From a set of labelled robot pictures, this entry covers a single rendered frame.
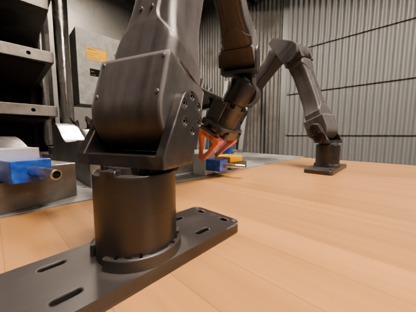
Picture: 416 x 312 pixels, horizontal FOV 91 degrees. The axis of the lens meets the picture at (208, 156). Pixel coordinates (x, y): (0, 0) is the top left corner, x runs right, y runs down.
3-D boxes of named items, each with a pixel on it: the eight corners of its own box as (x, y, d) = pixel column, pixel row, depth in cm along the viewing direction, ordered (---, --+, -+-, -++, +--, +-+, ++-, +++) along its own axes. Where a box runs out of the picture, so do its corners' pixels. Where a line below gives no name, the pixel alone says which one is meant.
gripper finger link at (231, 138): (192, 152, 52) (207, 119, 49) (207, 150, 58) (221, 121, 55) (212, 167, 49) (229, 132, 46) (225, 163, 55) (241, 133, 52)
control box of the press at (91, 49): (140, 265, 140) (132, 42, 126) (92, 289, 119) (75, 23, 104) (127, 252, 156) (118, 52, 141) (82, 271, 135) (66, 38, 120)
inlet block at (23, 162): (80, 192, 26) (77, 149, 25) (31, 203, 21) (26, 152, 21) (30, 181, 32) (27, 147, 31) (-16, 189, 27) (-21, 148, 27)
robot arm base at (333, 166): (304, 143, 55) (333, 144, 50) (324, 142, 69) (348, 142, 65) (303, 172, 56) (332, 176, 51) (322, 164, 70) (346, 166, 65)
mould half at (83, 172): (194, 171, 57) (194, 122, 55) (91, 188, 38) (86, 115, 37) (121, 157, 92) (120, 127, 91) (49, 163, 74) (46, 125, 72)
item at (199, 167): (249, 176, 49) (249, 154, 49) (241, 180, 45) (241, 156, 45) (203, 171, 56) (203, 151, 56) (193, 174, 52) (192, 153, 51)
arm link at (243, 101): (227, 102, 52) (239, 75, 49) (246, 112, 50) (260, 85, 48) (218, 100, 46) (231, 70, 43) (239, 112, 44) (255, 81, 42)
